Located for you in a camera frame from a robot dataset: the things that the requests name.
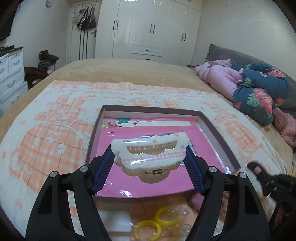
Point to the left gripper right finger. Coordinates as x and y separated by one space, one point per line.
245 218

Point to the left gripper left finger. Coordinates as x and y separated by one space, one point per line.
65 209

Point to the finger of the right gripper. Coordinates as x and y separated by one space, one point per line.
262 176

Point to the yellow hoop earrings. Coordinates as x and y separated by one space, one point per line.
169 223

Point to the white pink hair claw clip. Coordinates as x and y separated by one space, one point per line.
150 159

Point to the clear flat plastic packet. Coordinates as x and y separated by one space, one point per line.
116 221

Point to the pink card in box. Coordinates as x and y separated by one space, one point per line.
120 185

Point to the pink knitted blanket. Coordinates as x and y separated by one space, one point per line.
285 124

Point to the orange white patterned towel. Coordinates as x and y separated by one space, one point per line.
53 133

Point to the blue floral quilt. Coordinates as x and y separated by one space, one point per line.
259 93

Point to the brown cardboard box tray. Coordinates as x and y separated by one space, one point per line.
213 149

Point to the pink jacket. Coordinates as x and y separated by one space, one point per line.
220 76

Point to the white drawer dresser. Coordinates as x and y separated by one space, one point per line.
13 85

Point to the dark clothes pile on chair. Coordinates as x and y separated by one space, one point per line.
34 75

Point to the beige bedspread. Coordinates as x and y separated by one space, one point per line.
111 71

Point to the white door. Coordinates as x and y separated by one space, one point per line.
81 44

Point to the white wardrobe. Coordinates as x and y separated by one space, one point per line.
159 31

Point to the black handbags on door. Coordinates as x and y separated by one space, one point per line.
85 19

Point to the wall clock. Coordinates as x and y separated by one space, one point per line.
49 3

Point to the black wall television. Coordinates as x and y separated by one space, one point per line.
6 22

